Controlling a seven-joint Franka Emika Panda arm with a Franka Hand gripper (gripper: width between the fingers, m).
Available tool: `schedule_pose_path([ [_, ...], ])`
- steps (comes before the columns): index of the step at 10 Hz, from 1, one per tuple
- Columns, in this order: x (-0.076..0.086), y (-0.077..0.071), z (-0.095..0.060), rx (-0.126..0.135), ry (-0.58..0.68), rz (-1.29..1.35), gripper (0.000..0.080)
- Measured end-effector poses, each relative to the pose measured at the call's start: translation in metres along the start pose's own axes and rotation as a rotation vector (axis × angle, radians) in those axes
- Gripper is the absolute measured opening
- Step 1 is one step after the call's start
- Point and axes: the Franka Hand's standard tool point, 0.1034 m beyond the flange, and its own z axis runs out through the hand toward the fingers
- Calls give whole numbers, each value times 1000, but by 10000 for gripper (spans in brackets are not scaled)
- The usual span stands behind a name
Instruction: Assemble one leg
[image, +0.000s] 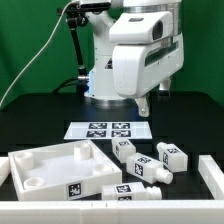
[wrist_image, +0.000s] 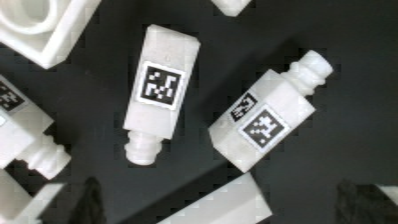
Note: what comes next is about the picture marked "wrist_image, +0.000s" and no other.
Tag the white table leg front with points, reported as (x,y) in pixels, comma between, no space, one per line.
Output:
(25,143)

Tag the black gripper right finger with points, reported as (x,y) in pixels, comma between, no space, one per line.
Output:
(366,205)

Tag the white square tabletop part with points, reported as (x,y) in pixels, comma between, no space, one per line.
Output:
(41,26)

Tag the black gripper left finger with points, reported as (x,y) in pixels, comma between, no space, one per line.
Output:
(87,213)

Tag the white table leg with thread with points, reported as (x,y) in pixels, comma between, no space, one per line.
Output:
(268,111)

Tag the white left obstacle wall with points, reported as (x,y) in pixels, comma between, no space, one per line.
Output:
(22,207)

